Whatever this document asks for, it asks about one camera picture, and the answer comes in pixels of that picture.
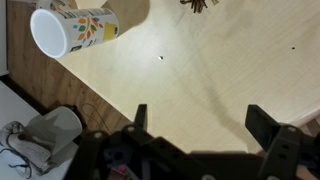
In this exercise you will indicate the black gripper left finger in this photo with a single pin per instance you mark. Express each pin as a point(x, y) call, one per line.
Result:
point(141, 116)

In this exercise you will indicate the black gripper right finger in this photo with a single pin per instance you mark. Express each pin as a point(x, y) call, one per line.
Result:
point(263, 130)

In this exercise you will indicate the brown star-shaped ornament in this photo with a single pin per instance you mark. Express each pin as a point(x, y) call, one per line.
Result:
point(196, 5)

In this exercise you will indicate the grey cloth bag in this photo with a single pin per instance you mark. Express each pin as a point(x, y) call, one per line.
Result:
point(43, 140)

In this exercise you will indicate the tall white printed canister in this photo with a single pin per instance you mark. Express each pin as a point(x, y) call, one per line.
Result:
point(73, 31)

